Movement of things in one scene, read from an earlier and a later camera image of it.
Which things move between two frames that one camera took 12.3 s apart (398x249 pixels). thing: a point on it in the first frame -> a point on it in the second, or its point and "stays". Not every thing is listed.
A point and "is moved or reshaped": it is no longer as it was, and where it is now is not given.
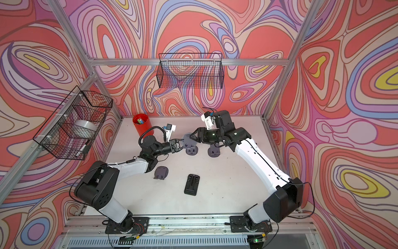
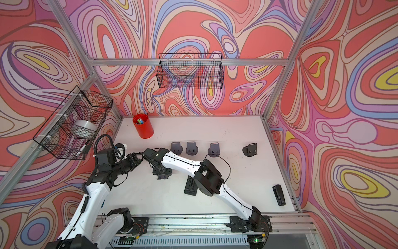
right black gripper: [202, 135] -> [169, 173]
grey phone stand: [214, 151] stays
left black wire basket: [70, 132] stays
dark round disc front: [189, 144] is moved or reshaped
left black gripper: [172, 146] -> [133, 161]
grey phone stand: [192, 150] stays
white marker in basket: [81, 150] stays
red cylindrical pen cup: [142, 124] stays
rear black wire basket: [190, 70] stays
